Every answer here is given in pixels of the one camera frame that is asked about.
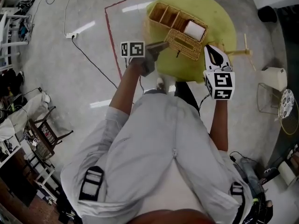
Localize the white paper roll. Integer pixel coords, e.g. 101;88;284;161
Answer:
277;161;298;187

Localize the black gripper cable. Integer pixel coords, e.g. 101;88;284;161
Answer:
138;74;146;96
198;93;212;110

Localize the stool with patterned cushion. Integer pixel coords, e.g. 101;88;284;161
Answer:
256;82;299;135

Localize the white power cable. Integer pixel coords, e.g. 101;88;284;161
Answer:
63;0;81;36

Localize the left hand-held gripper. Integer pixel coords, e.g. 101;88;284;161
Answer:
120;41;170;78

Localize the person's white shoe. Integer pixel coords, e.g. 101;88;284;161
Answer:
156;77;167;94

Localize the person's black trouser leg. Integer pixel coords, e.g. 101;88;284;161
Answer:
173;80;199;113

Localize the red floor tape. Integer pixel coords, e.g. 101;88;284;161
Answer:
104;0;148;79

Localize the white side table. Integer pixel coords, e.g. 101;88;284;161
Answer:
0;11;22;68

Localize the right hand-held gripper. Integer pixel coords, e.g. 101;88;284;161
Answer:
203;45;235;101

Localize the black power cable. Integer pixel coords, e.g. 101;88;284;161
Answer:
71;37;119;90

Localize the person's left forearm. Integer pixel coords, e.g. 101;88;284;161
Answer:
108;57;146;117

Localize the yellow round tablecloth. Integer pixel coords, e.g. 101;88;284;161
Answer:
145;0;238;84

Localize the wicker organizer basket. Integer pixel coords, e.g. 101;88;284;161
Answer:
148;2;209;62

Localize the wooden chair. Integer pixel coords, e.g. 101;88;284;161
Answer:
28;105;74;160

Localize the white rectangular block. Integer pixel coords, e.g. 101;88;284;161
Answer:
184;20;206;42

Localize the wooden stick stand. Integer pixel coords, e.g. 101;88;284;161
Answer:
220;33;257;71

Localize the black backpack strap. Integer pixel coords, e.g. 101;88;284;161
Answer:
78;165;105;202
229;182;246;210

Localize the black waste bin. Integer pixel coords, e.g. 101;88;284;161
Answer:
257;6;278;23

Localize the person's right forearm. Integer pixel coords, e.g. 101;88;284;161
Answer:
208;98;231;152

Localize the person's light grey shirt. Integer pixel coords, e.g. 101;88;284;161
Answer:
60;93;255;224

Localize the cream waste bin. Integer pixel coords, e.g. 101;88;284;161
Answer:
260;66;288;92

